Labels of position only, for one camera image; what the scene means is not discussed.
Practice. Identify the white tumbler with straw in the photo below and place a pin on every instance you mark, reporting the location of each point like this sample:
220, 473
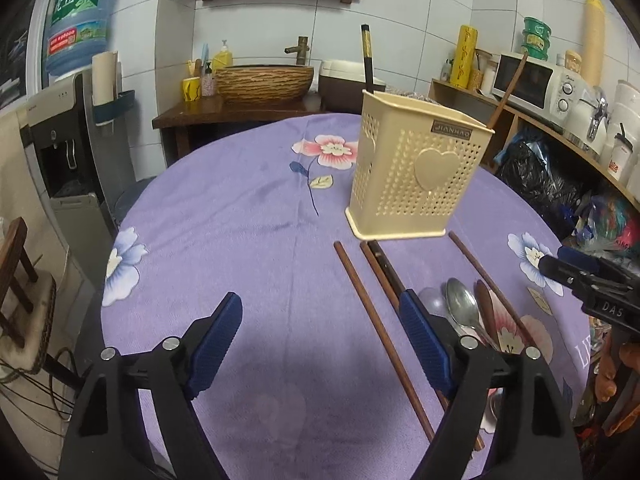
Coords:
622, 152

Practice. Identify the yellow wrap roll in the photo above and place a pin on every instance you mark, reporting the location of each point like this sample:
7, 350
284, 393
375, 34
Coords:
462, 55

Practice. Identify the brown woven sink basin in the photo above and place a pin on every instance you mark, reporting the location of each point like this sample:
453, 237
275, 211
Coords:
265, 82

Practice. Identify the stack of green bowls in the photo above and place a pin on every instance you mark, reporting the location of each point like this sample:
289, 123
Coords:
536, 37

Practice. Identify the glass jar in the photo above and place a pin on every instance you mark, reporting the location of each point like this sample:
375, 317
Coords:
484, 72

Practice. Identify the black plastic bag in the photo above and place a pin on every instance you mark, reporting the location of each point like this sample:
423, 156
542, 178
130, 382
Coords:
540, 175

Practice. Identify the blue water jug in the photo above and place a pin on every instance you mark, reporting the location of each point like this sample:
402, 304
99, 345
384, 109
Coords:
80, 20

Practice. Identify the brown wooden spoon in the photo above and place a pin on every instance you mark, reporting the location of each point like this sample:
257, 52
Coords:
485, 305

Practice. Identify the pile of colourful bags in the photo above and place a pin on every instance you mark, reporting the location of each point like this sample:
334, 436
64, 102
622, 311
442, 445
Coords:
607, 222

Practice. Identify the cream perforated utensil holder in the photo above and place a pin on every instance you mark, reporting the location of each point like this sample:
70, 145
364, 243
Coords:
400, 185

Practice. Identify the tall stack of paper cups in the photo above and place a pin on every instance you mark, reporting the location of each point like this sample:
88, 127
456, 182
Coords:
595, 35

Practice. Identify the metal spoon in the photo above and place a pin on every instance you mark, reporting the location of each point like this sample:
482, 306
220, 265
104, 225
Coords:
432, 300
462, 305

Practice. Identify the white water dispenser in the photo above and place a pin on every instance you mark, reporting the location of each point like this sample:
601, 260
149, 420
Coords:
55, 110

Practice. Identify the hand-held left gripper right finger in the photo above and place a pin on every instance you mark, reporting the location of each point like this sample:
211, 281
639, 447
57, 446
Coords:
425, 345

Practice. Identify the yellow cup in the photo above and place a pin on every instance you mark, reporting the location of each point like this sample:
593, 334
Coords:
191, 90

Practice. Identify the wooden chair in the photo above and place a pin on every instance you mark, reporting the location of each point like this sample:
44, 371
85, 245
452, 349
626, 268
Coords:
22, 320

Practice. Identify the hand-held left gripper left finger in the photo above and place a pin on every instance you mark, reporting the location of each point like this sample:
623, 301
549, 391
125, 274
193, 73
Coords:
215, 345

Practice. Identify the purple floral tablecloth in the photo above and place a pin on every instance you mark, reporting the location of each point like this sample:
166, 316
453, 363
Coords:
250, 235

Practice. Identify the blue toothbrush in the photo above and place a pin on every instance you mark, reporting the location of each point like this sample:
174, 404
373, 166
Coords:
205, 57

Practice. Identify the pink pump bottle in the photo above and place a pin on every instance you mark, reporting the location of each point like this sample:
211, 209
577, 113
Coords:
208, 82

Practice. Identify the patterned cloth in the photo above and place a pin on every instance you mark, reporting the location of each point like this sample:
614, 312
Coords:
410, 96

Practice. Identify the black chopstick with gold band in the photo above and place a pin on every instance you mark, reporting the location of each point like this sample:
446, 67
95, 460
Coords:
367, 60

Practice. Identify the wooden shelf unit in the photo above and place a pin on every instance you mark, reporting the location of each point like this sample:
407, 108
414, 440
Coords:
545, 127

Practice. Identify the blue wall holder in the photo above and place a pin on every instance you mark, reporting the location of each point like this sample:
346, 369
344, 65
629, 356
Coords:
117, 107

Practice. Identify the bronze faucet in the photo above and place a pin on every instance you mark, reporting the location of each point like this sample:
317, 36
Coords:
301, 50

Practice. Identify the white microwave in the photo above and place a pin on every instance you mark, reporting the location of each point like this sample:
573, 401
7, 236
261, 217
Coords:
530, 82

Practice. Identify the wooden vanity counter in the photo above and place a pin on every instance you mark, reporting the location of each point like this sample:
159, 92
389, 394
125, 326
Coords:
225, 115

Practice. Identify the brown wooden chopstick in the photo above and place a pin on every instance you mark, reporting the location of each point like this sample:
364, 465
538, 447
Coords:
375, 325
375, 265
480, 275
507, 92

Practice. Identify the yellow soap dispenser bottle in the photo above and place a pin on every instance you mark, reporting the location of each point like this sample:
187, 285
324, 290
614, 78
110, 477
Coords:
222, 57

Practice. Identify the person's right hand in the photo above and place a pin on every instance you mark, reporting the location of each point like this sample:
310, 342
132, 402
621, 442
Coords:
607, 370

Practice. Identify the white kettle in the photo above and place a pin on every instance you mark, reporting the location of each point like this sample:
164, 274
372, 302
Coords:
580, 117

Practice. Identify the brown and white rice cooker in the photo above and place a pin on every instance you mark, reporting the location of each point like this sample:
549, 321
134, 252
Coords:
340, 85

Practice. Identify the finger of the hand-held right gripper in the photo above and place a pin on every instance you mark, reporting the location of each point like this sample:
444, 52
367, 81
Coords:
552, 268
575, 256

